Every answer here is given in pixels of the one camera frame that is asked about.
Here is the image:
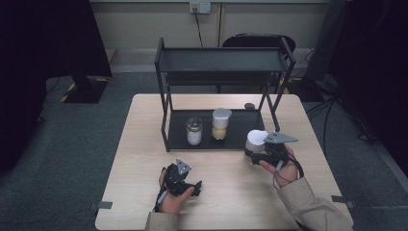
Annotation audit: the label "black metal two-tier rack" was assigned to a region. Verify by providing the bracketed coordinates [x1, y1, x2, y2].
[154, 37, 297, 153]

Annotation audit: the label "dark grey stand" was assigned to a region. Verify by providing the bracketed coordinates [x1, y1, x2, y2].
[304, 0, 349, 94]

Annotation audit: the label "person's right hand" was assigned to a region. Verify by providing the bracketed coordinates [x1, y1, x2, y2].
[258, 145, 300, 190]

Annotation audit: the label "black chair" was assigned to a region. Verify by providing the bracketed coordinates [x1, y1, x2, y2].
[217, 33, 296, 94]

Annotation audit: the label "yellow grain glass jar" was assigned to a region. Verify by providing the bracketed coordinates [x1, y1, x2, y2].
[211, 108, 233, 141]

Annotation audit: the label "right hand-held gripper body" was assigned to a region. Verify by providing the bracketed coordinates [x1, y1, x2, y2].
[263, 131, 299, 167]

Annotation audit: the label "black curtain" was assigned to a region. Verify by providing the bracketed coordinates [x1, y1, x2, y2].
[0, 0, 114, 174]
[330, 0, 408, 177]

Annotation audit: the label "clear lid jar white powder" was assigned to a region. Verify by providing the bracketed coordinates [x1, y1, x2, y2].
[185, 116, 204, 146]

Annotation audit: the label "white paper cup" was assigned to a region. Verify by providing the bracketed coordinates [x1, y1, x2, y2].
[244, 129, 269, 158]

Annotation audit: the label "person's left hand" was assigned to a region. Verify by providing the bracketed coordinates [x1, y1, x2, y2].
[158, 167, 197, 216]

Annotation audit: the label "black power cable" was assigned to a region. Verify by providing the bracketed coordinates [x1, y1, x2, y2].
[192, 8, 204, 48]

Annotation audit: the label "black floor cables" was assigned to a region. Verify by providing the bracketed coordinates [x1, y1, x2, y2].
[304, 95, 373, 158]

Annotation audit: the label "grey tape piece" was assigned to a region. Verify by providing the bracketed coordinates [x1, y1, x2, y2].
[331, 194, 356, 209]
[90, 200, 114, 211]

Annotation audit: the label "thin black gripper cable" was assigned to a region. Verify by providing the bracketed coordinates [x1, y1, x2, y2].
[271, 150, 305, 191]

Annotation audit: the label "white wall socket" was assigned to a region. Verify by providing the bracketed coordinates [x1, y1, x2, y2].
[189, 0, 212, 14]

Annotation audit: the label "grey left gripper cable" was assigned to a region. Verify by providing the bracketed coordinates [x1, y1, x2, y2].
[154, 188, 168, 214]

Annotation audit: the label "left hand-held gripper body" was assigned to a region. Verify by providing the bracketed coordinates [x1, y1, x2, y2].
[163, 157, 194, 197]

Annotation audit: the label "black stand base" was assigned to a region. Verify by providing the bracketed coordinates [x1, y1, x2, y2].
[60, 74, 110, 104]

